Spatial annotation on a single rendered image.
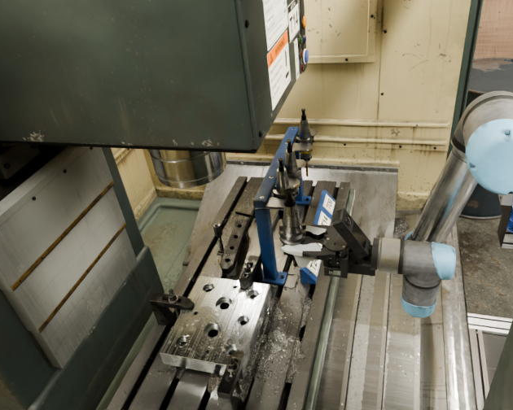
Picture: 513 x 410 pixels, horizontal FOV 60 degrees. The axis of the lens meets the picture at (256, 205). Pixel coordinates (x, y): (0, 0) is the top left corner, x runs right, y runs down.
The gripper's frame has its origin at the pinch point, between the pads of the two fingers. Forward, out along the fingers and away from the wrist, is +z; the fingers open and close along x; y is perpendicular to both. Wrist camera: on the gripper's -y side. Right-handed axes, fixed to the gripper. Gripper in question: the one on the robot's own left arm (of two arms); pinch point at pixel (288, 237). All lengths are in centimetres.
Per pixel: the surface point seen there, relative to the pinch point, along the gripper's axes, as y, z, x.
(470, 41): -12, -45, 101
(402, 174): 46, -26, 102
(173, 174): -19.5, 21.8, -6.3
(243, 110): -36.3, 2.9, -10.8
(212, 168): -18.8, 14.6, -2.2
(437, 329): 62, -41, 32
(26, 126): -32, 49, -11
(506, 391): 7, -43, -25
